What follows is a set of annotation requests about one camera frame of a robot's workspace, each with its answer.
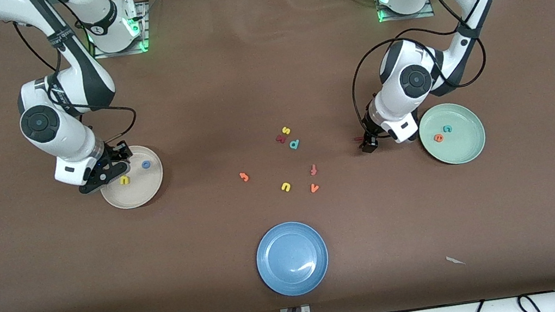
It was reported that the brown table cover sheet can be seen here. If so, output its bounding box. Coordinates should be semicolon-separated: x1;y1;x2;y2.
0;0;555;312

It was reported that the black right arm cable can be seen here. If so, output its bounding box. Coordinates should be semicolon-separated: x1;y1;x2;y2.
13;6;141;156

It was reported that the beige plate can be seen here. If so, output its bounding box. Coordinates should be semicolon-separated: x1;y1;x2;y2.
94;142;168;213

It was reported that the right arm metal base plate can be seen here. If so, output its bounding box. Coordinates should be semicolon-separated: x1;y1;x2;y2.
87;0;152;60

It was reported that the green plate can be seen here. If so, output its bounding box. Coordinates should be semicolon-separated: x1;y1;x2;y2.
415;98;490;170

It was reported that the blue plate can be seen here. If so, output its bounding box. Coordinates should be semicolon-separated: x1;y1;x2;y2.
251;217;334;301

